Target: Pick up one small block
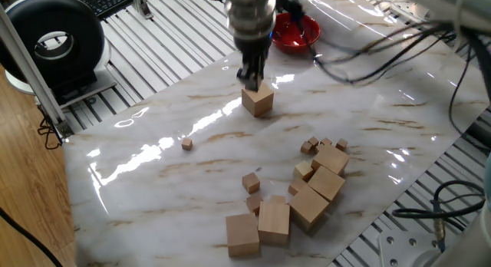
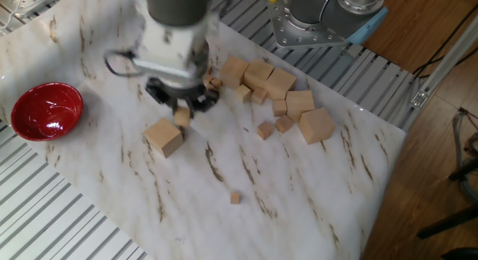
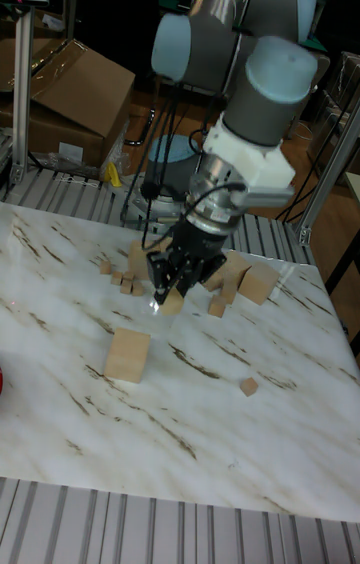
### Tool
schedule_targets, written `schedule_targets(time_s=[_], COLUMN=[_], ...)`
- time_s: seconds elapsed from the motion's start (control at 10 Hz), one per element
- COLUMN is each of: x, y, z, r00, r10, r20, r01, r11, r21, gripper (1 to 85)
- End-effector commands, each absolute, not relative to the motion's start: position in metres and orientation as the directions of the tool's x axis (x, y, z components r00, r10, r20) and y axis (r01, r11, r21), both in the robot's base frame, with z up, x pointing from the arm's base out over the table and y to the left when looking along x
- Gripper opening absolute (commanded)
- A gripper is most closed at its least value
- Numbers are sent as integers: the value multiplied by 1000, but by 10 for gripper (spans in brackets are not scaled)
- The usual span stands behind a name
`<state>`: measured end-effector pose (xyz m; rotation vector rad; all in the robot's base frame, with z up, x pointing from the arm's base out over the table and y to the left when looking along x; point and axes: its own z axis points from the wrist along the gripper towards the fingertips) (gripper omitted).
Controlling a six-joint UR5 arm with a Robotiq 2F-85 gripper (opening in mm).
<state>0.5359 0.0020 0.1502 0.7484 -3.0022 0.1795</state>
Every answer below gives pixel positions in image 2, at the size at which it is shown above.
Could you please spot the red bowl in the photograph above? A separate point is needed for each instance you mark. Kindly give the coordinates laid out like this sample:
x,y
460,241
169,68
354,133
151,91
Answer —
x,y
46,110

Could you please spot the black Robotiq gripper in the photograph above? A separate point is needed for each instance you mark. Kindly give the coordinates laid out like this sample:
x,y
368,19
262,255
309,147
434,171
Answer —
x,y
185,93

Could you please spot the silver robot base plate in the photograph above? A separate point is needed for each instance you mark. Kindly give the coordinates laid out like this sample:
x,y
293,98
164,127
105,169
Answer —
x,y
298,37

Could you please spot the aluminium frame beam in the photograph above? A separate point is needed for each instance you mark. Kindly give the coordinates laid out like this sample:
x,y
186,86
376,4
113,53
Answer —
x,y
444,62

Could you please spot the black chair base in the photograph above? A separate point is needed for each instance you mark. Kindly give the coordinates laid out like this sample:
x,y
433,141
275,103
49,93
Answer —
x,y
448,222

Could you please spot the large wooden cube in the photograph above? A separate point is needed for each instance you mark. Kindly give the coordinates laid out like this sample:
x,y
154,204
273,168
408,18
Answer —
x,y
233,71
257,74
300,104
281,83
316,125
163,137

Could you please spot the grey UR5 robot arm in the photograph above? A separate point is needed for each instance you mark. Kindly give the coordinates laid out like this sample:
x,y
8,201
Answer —
x,y
175,9

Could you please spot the tiny wooden cube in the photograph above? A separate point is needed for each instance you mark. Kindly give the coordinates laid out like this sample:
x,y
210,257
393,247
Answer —
x,y
235,197
216,83

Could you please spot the white marble board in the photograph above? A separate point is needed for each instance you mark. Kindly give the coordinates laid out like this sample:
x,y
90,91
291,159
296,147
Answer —
x,y
261,178

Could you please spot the small wooden cube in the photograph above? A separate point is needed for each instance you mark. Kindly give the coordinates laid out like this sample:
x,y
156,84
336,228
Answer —
x,y
259,95
284,123
182,118
243,93
279,107
265,130

